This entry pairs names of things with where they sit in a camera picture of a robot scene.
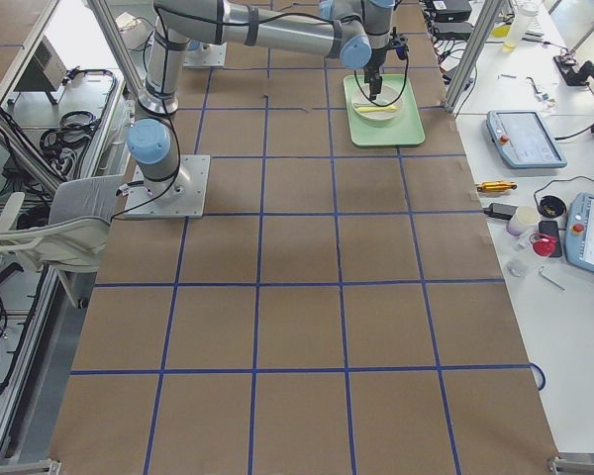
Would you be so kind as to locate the light green plastic tray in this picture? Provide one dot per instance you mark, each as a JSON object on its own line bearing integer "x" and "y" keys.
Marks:
{"x": 400, "y": 127}

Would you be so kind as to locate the white paper cup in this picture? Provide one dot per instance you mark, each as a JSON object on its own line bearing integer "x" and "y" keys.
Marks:
{"x": 524, "y": 218}

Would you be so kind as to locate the yellow plastic fork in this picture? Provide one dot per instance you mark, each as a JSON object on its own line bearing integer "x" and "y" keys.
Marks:
{"x": 375, "y": 108}

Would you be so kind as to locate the black power adapter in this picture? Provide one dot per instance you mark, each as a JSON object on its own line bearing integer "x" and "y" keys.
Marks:
{"x": 500, "y": 211}

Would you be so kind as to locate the blue teach pendant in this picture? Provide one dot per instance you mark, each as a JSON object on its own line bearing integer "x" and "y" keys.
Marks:
{"x": 523, "y": 140}
{"x": 579, "y": 236}

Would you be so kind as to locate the blue teach pendant far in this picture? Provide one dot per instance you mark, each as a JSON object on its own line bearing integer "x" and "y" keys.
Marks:
{"x": 523, "y": 140}

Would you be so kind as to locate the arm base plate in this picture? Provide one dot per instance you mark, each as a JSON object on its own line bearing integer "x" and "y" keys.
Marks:
{"x": 201, "y": 55}
{"x": 184, "y": 196}

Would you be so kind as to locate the grey office chair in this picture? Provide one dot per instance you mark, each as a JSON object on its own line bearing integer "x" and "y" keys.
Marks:
{"x": 75, "y": 236}

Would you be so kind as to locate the white round plate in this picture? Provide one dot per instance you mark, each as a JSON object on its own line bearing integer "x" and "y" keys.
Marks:
{"x": 388, "y": 96}

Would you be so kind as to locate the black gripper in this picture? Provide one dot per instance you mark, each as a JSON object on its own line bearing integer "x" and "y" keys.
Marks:
{"x": 375, "y": 57}

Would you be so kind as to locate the blue teach pendant near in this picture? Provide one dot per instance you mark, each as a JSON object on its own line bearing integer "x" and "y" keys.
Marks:
{"x": 579, "y": 236}

